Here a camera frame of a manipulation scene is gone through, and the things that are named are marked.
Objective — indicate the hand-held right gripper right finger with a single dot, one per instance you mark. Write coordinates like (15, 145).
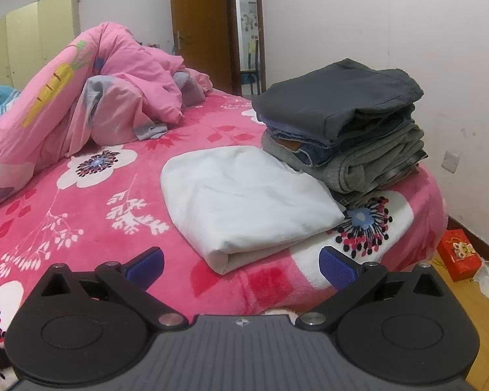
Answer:
(338, 266)

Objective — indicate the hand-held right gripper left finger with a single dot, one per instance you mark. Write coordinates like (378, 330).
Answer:
(146, 266)

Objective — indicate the white shirt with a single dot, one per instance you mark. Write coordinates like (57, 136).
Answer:
(244, 203)

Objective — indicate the pink floral bed blanket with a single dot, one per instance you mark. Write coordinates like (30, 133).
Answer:
(85, 211)

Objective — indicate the red gift box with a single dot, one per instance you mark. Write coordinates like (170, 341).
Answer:
(458, 258)

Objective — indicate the folded blue jeans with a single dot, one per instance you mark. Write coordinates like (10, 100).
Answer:
(309, 148)

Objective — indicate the dark grey folded pants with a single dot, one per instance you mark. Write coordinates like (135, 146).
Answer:
(330, 97)

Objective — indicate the pink carrot print duvet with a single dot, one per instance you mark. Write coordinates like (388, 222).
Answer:
(106, 102)

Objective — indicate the yellow chair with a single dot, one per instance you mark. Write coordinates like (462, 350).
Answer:
(252, 48)

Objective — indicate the pale yellow wardrobe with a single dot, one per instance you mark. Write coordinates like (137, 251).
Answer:
(36, 40)

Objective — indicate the brown wooden door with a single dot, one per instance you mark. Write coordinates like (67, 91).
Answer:
(199, 16)

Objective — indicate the white wall socket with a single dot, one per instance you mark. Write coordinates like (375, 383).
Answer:
(451, 162)

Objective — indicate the dark brown door frame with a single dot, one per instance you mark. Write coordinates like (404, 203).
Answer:
(259, 28)

